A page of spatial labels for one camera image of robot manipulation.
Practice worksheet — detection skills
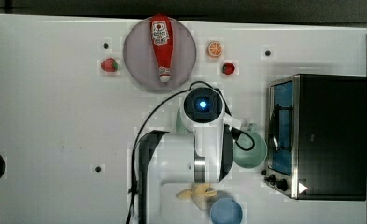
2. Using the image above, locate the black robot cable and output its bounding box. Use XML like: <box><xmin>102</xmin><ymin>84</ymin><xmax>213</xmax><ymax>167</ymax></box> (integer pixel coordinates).
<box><xmin>125</xmin><ymin>80</ymin><xmax>256</xmax><ymax>224</ymax></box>

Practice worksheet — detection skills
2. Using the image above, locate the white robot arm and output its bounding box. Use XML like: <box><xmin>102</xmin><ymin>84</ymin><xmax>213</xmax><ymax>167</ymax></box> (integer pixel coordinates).
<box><xmin>130</xmin><ymin>87</ymin><xmax>241</xmax><ymax>224</ymax></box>

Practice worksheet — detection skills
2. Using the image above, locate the dark red strawberry toy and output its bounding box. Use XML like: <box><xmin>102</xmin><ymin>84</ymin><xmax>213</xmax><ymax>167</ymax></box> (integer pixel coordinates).
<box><xmin>222</xmin><ymin>63</ymin><xmax>235</xmax><ymax>76</ymax></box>

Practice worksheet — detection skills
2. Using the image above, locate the orange slice toy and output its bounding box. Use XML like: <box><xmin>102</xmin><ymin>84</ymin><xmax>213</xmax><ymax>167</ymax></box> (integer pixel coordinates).
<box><xmin>207</xmin><ymin>41</ymin><xmax>223</xmax><ymax>58</ymax></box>

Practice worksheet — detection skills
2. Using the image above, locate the peeled banana toy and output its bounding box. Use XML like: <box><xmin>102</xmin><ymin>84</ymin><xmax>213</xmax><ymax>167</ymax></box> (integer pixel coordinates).
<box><xmin>176</xmin><ymin>183</ymin><xmax>217</xmax><ymax>211</ymax></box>

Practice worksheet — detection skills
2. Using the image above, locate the light red strawberry toy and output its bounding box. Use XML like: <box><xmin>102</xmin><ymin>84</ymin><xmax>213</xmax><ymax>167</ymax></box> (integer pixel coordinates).
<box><xmin>101</xmin><ymin>58</ymin><xmax>118</xmax><ymax>73</ymax></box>

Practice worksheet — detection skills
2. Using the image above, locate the grey round plate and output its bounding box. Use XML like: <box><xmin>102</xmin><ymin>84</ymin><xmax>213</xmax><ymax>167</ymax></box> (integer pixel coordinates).
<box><xmin>123</xmin><ymin>18</ymin><xmax>197</xmax><ymax>91</ymax></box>

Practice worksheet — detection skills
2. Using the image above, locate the red plush ketchup bottle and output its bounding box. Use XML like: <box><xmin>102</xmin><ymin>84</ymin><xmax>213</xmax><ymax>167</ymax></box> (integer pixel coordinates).
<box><xmin>150</xmin><ymin>14</ymin><xmax>174</xmax><ymax>83</ymax></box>

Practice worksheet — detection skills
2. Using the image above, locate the blue cup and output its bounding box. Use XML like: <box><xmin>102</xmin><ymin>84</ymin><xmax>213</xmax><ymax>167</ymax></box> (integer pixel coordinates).
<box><xmin>209</xmin><ymin>195</ymin><xmax>243</xmax><ymax>224</ymax></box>

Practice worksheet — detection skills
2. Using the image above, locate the black steel toaster oven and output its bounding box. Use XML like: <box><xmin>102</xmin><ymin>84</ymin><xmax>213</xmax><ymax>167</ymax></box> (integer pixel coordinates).
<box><xmin>262</xmin><ymin>74</ymin><xmax>367</xmax><ymax>201</ymax></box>

